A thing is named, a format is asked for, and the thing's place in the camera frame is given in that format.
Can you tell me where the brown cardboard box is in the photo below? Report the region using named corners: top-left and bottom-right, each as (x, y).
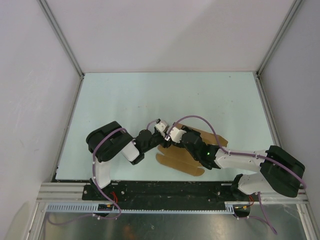
top-left (155, 127), bottom-right (228, 178)

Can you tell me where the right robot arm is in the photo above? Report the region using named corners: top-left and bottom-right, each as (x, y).
top-left (179, 125), bottom-right (305, 201)

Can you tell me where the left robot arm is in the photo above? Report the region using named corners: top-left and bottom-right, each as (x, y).
top-left (86, 119), bottom-right (170, 200)

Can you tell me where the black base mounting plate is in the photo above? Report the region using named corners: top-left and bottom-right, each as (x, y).
top-left (82, 180), bottom-right (258, 211)

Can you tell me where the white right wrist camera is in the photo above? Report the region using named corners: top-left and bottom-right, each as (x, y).
top-left (164, 127), bottom-right (186, 144)

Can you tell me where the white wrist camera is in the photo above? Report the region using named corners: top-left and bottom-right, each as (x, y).
top-left (154, 118), bottom-right (169, 136)
top-left (164, 127), bottom-right (186, 144)

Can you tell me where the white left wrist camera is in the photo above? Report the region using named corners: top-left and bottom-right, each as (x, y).
top-left (154, 118), bottom-right (169, 136)

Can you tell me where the grey slotted cable duct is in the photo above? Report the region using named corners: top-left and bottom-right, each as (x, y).
top-left (44, 201), bottom-right (236, 214)

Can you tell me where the aluminium frame rail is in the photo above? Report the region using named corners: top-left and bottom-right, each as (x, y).
top-left (36, 182), bottom-right (309, 203)

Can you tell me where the right aluminium corner post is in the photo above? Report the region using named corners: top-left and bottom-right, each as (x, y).
top-left (255, 0), bottom-right (305, 76)

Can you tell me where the aluminium corner post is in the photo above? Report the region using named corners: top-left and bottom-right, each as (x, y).
top-left (255, 0), bottom-right (305, 76)
top-left (37, 0), bottom-right (85, 78)

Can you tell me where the left aluminium corner post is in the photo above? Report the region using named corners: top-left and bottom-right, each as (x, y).
top-left (37, 0), bottom-right (85, 78)

